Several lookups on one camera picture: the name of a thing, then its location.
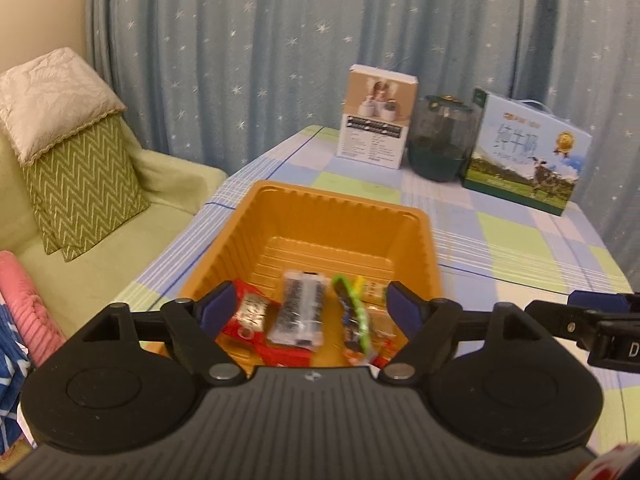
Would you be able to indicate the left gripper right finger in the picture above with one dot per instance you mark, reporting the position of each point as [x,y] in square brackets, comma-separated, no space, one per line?
[433,329]

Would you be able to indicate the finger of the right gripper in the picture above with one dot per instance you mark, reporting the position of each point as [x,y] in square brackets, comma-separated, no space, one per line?
[567,322]
[604,300]

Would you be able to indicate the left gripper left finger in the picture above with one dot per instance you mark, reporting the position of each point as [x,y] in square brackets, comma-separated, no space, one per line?
[194,325]

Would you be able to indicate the yellow candy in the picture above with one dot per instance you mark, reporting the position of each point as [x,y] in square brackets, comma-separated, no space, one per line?
[371,293]

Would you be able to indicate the clear black-print snack packet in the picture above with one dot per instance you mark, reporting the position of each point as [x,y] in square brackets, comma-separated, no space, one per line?
[299,320]

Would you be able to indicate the checkered tablecloth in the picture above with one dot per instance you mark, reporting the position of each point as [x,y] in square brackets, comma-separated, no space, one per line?
[487,249]

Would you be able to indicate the red candy in tray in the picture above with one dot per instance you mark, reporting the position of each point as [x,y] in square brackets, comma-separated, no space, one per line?
[284,357]
[254,310]

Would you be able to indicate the green-white snack in tray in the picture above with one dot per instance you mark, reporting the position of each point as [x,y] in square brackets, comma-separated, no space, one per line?
[355,321]

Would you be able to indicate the orange plastic tray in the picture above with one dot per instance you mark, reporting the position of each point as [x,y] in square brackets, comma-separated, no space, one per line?
[281,227]

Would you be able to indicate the light green sofa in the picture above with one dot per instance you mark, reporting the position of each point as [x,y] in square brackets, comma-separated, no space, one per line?
[74,291]

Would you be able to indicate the pink ribbed pillow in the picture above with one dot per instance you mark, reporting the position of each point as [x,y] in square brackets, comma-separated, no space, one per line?
[41,335]

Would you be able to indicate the milk carton gift box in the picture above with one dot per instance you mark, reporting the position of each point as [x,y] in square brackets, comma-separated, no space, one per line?
[524,154]

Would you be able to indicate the green zigzag cushion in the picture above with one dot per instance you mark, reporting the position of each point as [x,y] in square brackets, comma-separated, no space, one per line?
[84,189]

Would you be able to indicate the blue patterned cloth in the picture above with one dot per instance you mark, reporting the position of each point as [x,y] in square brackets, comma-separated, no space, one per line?
[15,365]

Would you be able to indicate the dark green glass jar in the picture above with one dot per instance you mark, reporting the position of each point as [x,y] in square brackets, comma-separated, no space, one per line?
[441,138]

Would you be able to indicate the white product box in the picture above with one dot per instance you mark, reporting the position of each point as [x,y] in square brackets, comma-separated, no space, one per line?
[376,116]

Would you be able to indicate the blue star curtain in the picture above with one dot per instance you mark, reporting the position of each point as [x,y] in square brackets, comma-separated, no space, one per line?
[221,81]

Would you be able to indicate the beige cushion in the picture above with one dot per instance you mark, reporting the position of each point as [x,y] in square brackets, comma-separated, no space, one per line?
[49,99]

